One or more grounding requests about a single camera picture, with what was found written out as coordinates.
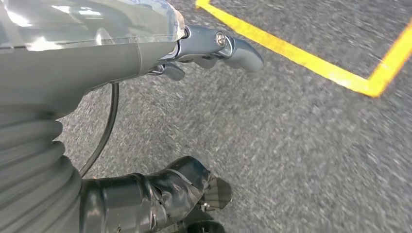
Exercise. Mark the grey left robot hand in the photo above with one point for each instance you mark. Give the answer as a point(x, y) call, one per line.
point(80, 64)

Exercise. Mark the black robot foot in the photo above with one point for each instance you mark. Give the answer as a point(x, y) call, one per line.
point(206, 227)

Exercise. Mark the yellow floor tape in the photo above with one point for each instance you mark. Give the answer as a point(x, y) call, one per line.
point(289, 53)

